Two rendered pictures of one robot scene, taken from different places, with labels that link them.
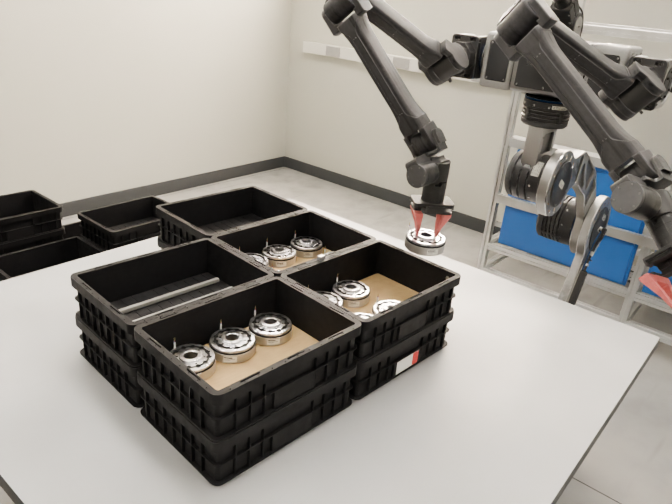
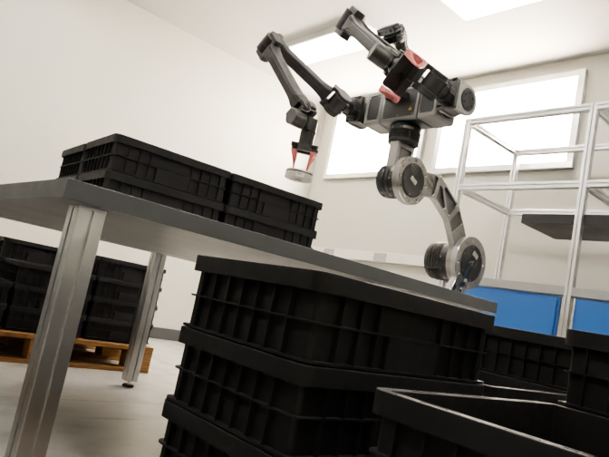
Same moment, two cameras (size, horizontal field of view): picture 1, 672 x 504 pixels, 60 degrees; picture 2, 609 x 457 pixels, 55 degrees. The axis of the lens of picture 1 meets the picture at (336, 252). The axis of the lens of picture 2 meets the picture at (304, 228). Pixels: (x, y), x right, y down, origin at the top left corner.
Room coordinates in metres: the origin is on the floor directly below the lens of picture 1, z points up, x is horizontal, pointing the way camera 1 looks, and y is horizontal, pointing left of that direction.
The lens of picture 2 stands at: (-0.67, -0.72, 0.55)
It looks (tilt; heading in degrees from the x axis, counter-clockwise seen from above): 7 degrees up; 12
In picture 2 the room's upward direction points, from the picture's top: 11 degrees clockwise
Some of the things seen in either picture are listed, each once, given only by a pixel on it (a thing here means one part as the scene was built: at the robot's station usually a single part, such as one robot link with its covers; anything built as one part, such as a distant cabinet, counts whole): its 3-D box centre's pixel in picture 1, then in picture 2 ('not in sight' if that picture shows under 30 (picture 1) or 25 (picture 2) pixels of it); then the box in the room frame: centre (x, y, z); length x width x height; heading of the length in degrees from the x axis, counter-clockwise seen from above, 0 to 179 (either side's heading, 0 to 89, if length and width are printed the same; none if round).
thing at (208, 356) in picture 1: (190, 357); not in sight; (1.04, 0.29, 0.86); 0.10 x 0.10 x 0.01
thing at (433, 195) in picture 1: (433, 192); (306, 140); (1.41, -0.23, 1.15); 0.10 x 0.07 x 0.07; 98
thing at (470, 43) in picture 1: (458, 56); (349, 107); (1.80, -0.30, 1.45); 0.09 x 0.08 x 0.12; 52
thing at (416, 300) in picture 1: (372, 279); (258, 193); (1.37, -0.10, 0.92); 0.40 x 0.30 x 0.02; 138
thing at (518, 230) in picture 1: (569, 215); (494, 335); (2.98, -1.23, 0.60); 0.72 x 0.03 x 0.56; 52
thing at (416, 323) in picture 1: (370, 296); (255, 207); (1.37, -0.10, 0.87); 0.40 x 0.30 x 0.11; 138
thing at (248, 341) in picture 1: (232, 339); not in sight; (1.12, 0.22, 0.86); 0.10 x 0.10 x 0.01
